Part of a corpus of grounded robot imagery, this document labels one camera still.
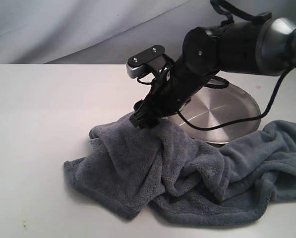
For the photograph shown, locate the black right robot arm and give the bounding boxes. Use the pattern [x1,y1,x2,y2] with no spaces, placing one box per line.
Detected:
[127,12,296,128]

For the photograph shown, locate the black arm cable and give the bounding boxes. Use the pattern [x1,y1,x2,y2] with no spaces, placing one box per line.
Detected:
[135,0,296,131]

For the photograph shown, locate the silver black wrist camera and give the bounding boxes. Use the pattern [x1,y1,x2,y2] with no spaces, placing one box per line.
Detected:
[126,45,166,79]

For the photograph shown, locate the round steel plate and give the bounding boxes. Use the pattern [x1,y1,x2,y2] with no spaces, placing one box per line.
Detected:
[168,84,260,144]

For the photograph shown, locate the white backdrop sheet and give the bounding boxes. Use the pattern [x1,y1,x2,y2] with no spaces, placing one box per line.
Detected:
[0,0,296,64]

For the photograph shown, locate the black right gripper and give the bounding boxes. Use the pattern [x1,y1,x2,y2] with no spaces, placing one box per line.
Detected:
[129,61,192,129]

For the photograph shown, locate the blue fleece towel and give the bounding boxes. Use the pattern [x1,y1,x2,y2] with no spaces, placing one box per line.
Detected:
[63,115,296,227]

